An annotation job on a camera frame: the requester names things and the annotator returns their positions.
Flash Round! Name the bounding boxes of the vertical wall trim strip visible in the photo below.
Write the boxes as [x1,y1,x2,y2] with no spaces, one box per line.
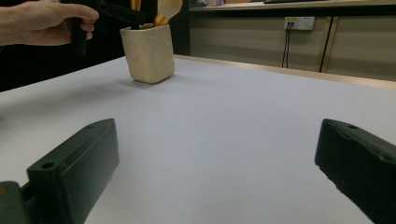
[318,16,340,74]

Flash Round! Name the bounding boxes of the white table mat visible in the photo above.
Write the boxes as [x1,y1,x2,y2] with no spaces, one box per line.
[0,55,396,224]

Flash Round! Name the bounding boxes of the white wall socket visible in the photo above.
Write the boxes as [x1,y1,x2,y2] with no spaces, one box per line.
[283,16,316,32]

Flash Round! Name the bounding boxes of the black wall cable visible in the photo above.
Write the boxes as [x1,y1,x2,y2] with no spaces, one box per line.
[280,22,289,68]
[284,22,293,68]

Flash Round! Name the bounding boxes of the cream square cup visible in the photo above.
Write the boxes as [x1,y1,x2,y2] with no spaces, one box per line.
[120,23,177,85]

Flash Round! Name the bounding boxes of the black horizontal beam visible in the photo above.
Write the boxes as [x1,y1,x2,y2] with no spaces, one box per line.
[188,3,396,18]

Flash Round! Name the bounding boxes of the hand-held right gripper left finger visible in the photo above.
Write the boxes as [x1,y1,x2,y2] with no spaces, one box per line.
[26,118,120,224]

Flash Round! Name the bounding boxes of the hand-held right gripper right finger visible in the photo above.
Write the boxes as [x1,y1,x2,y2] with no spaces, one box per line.
[314,118,396,224]

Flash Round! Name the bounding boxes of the wooden spoon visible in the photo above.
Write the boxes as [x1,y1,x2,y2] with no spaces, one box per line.
[152,0,184,28]

